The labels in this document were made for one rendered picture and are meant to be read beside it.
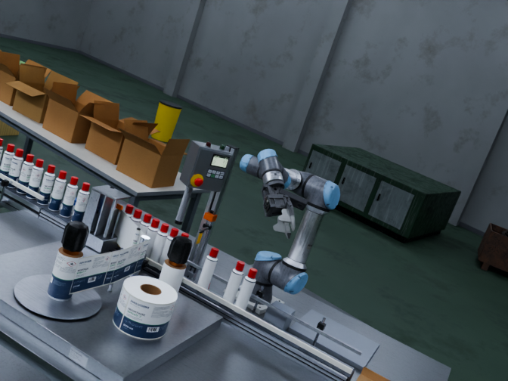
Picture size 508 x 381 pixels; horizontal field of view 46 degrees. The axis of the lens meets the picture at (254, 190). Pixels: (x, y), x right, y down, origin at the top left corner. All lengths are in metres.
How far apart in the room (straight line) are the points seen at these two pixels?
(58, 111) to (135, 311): 2.93
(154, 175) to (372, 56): 8.40
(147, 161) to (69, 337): 2.28
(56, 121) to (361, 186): 4.97
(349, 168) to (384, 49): 3.86
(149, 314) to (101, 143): 2.61
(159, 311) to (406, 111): 9.87
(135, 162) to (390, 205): 4.92
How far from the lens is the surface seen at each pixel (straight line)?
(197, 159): 2.57
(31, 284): 2.34
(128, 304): 2.15
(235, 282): 2.55
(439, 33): 11.70
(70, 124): 4.75
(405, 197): 8.39
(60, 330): 2.13
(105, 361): 2.03
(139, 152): 4.24
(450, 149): 11.38
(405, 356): 2.98
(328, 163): 8.85
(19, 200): 3.16
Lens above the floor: 1.99
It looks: 14 degrees down
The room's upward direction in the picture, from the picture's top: 19 degrees clockwise
